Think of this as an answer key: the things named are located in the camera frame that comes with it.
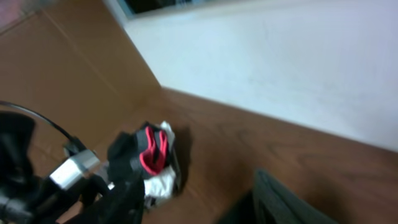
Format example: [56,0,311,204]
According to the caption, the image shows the white garment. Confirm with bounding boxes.
[144,121,181,209]

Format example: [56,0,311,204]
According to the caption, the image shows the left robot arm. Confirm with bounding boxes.
[1,111,144,224]

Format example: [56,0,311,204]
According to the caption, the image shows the black long pants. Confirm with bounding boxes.
[217,170,336,224]

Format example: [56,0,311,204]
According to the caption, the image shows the black shorts red waistband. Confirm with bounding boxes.
[107,122,172,183]

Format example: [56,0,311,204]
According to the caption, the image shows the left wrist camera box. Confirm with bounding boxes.
[49,149,100,190]

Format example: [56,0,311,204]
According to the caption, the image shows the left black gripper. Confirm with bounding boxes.
[32,174,144,224]

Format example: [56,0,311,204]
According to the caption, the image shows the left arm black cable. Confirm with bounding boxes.
[0,100,88,153]

